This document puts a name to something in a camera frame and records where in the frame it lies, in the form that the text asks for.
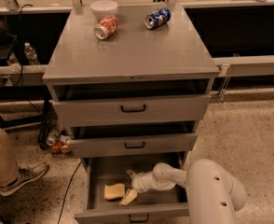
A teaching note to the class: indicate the black table frame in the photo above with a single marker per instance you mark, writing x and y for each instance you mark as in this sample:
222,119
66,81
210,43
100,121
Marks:
24,100

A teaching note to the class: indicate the orange soda can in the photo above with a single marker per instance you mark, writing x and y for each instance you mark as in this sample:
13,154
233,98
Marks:
106,27

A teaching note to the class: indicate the grey top drawer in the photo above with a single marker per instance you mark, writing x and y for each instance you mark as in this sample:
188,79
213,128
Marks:
131,110

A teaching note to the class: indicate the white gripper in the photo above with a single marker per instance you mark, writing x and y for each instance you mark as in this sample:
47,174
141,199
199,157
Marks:
139,182

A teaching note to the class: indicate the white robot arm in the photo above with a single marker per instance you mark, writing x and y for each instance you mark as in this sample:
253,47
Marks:
214,194

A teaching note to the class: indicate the yellow sponge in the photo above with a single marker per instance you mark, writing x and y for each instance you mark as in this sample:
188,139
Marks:
114,192

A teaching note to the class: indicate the grey bottom drawer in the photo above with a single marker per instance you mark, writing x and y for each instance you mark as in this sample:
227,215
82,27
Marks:
112,170

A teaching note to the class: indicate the grey middle drawer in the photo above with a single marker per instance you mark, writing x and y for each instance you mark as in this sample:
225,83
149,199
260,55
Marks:
134,145

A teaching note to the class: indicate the crushed cans pile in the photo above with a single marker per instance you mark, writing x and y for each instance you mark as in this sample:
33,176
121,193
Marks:
59,142

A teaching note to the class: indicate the grey drawer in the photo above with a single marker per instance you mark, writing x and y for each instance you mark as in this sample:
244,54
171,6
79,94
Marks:
134,145
112,170
131,110

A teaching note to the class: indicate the grey metal rail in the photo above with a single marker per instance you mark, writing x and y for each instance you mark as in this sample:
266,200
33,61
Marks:
245,66

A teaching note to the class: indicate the beige trouser leg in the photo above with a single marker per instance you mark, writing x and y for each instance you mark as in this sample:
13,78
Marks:
9,169

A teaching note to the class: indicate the grey sneaker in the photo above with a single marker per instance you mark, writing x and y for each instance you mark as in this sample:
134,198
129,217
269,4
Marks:
26,176

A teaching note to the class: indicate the white bowl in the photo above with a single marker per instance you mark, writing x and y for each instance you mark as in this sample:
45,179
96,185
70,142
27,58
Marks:
103,8

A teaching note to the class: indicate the clear water bottle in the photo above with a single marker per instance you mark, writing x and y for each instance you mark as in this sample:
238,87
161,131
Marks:
31,54

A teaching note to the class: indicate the blue soda can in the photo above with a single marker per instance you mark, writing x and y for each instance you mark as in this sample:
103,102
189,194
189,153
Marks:
157,18

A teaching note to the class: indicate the grey drawer cabinet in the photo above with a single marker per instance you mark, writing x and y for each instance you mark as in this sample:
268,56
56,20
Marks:
134,62

